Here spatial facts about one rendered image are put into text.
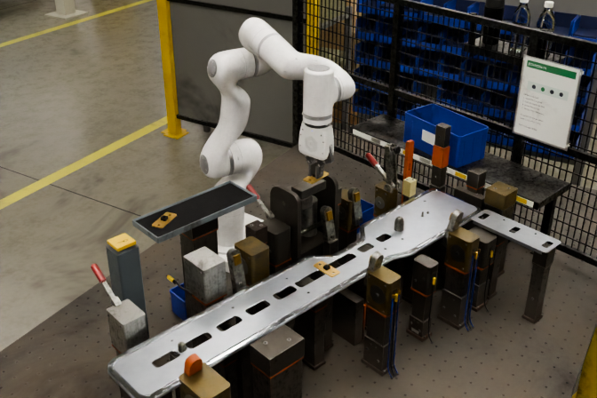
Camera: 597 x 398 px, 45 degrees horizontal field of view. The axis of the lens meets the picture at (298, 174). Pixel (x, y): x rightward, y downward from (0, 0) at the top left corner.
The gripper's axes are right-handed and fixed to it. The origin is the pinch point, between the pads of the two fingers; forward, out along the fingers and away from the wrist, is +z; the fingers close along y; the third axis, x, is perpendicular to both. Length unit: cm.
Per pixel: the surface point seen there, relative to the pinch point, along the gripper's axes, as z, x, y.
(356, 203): 23.5, 25.8, -2.0
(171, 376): 30, -65, 7
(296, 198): 11.3, -1.6, -6.2
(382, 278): 24.7, -3.3, 27.5
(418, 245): 29.2, 25.0, 23.3
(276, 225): 21.5, -4.7, -11.4
